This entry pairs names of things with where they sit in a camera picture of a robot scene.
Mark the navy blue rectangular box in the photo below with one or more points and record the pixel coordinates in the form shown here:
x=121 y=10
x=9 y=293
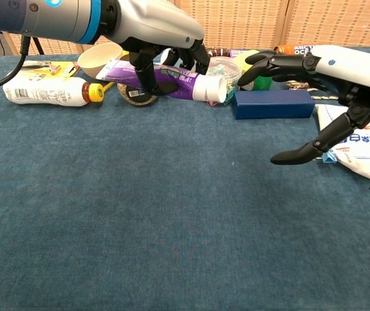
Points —
x=272 y=103

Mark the clear tub of binder clips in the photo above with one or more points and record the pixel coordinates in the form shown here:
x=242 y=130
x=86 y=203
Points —
x=223 y=69

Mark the purple white toothpaste tube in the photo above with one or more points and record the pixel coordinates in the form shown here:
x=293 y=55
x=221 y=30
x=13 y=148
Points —
x=178 y=81

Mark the green container yellow lid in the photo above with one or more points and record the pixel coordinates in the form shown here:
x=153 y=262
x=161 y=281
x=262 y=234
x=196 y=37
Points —
x=262 y=83

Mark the white sugar bag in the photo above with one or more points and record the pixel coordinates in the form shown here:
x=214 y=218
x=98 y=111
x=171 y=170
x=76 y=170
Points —
x=366 y=145

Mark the white drink bottle yellow cap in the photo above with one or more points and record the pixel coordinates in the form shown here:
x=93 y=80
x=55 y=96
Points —
x=42 y=92

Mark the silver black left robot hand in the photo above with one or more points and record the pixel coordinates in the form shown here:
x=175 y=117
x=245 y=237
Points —
x=152 y=19

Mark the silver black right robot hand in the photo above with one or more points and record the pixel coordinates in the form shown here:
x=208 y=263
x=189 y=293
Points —
x=350 y=71

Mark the bamboo folding screen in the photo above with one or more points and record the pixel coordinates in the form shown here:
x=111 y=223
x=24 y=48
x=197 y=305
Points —
x=252 y=22

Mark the beige bowl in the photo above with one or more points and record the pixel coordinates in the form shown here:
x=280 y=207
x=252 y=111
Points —
x=97 y=61

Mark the blue binder clip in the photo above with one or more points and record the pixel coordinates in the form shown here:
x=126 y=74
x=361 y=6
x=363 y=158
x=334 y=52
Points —
x=328 y=158

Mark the yellow card with clippers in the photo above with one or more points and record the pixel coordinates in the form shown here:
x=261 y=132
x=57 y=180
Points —
x=48 y=68

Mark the orange Arctic Ocean can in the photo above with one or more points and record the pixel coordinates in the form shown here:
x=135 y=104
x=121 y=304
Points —
x=298 y=50

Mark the glass jar black lid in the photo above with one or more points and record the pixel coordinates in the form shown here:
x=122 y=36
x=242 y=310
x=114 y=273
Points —
x=136 y=97

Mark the small purple box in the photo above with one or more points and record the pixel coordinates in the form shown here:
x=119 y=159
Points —
x=236 y=53

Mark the blue tablecloth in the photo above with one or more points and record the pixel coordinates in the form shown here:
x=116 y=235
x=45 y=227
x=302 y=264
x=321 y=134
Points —
x=184 y=210

